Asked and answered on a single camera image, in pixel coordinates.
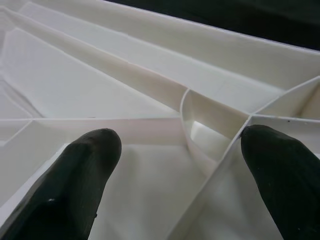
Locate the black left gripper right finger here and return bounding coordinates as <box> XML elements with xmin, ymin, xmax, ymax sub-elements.
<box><xmin>239</xmin><ymin>124</ymin><xmax>320</xmax><ymax>240</ymax></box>

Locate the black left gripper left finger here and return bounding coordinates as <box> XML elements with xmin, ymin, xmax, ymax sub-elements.
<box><xmin>0</xmin><ymin>127</ymin><xmax>123</xmax><ymax>240</ymax></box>

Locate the white plastic children table top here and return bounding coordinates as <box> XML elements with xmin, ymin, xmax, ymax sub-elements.
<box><xmin>0</xmin><ymin>0</ymin><xmax>320</xmax><ymax>240</ymax></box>

